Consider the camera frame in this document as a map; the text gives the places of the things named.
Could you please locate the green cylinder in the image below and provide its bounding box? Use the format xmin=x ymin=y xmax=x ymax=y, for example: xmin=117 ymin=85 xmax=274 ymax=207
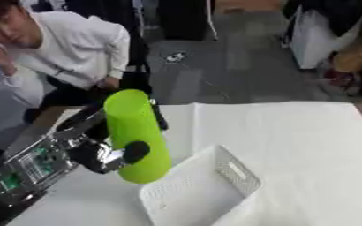
xmin=102 ymin=88 xmax=174 ymax=185

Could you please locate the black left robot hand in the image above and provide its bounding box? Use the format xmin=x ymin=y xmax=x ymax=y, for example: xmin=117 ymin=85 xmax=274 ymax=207
xmin=56 ymin=99 xmax=170 ymax=175

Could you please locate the person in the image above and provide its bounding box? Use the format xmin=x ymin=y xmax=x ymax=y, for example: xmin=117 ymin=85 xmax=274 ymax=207
xmin=0 ymin=0 xmax=152 ymax=124

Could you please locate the white perforated plastic basket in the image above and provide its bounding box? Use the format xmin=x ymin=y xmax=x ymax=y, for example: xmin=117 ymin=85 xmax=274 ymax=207
xmin=138 ymin=144 xmax=263 ymax=226

